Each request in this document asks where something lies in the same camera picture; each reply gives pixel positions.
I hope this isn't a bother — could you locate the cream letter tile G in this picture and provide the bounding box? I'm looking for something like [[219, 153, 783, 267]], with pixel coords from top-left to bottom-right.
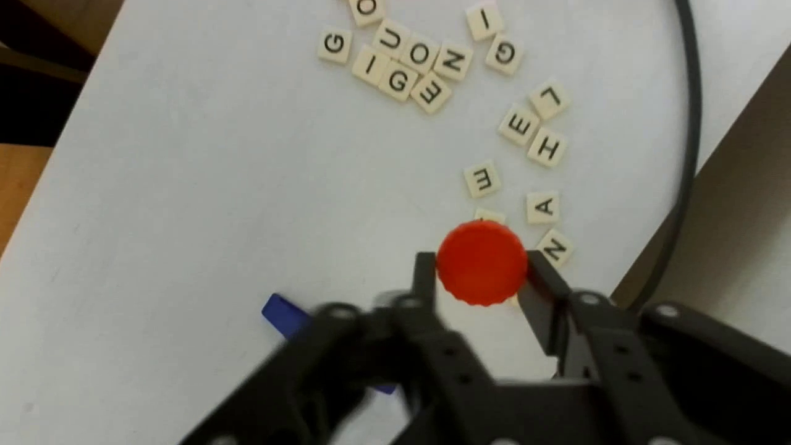
[[379, 60, 424, 104], [482, 36, 529, 79], [317, 28, 357, 66]]

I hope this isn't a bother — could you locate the cream letter tile I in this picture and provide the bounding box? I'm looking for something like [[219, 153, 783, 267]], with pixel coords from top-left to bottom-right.
[[466, 0, 506, 44], [348, 44, 393, 87]]

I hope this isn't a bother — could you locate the cream letter tile U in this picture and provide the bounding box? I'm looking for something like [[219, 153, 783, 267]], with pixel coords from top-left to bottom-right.
[[368, 18, 415, 60]]

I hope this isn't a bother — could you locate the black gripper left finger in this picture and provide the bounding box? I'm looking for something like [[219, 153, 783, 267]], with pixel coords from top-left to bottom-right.
[[176, 253, 497, 445]]

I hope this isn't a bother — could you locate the cream letter tile O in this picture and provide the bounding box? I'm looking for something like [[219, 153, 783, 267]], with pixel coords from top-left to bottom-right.
[[398, 33, 440, 76], [345, 0, 388, 29]]

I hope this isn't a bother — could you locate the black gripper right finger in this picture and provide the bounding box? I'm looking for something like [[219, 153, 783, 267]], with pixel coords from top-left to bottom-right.
[[516, 251, 791, 445]]

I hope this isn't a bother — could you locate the black power cable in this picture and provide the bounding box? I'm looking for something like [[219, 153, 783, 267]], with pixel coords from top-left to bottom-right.
[[613, 0, 704, 314]]

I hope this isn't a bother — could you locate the cream letter tile H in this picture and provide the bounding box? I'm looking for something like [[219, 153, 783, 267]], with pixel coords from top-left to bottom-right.
[[526, 127, 571, 170]]

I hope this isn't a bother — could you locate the cream letter tile L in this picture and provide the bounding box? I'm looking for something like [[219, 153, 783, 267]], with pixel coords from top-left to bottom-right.
[[529, 79, 573, 123]]

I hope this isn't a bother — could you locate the cream letter tile N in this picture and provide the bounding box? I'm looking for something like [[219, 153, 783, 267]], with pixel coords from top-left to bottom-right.
[[432, 39, 477, 84], [537, 227, 577, 269]]

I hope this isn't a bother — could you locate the cream letter tile E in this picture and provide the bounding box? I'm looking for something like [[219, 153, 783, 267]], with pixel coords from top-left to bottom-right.
[[463, 159, 505, 201], [408, 73, 456, 117], [497, 104, 544, 149]]

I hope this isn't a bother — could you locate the orange plastic disc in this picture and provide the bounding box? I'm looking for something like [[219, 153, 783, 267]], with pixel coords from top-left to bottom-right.
[[432, 220, 529, 309]]

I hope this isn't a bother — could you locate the cream letter tile A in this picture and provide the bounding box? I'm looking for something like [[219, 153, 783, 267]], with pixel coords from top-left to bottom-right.
[[525, 191, 565, 227]]

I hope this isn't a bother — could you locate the blue connect four grid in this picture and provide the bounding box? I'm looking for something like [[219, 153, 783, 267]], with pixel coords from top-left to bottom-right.
[[259, 293, 403, 395]]

